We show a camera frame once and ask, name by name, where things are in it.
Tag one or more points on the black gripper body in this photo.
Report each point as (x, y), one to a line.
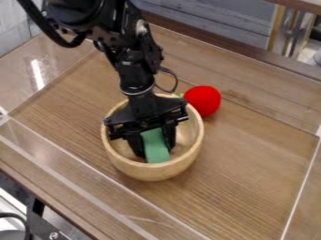
(144, 113)

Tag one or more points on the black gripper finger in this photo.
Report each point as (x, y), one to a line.
(169, 133)
(136, 145)

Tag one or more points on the green stick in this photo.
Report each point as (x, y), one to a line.
(155, 149)

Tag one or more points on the brown wooden bowl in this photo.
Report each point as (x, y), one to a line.
(183, 154)

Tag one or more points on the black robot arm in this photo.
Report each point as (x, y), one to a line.
(114, 24)

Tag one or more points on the red plush tomato toy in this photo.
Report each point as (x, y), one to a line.
(203, 98)

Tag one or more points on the clear acrylic front panel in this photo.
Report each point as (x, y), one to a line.
(52, 152)

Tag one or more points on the black table leg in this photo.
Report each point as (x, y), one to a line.
(36, 207)

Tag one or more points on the gold metal chair frame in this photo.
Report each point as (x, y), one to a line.
(293, 21)

